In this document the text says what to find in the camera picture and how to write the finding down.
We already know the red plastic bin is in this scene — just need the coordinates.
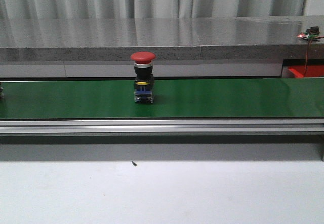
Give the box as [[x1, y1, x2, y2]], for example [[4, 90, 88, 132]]
[[288, 65, 323, 78]]

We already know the red mushroom push button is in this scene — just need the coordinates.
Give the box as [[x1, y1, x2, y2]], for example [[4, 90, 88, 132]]
[[131, 51, 156, 103]]

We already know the small green circuit board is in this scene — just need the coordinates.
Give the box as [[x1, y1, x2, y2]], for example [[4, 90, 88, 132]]
[[297, 26, 323, 41]]

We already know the green conveyor belt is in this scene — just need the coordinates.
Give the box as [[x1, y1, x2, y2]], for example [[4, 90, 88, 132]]
[[1, 78, 323, 120]]

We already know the red orange wire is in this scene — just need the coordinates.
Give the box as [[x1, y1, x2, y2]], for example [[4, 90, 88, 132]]
[[302, 38, 312, 78]]

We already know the aluminium conveyor frame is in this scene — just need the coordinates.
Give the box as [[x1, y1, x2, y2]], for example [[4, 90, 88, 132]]
[[1, 118, 323, 162]]

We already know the yellow mushroom push button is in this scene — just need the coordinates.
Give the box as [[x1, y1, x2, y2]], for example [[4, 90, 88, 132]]
[[0, 83, 4, 99]]

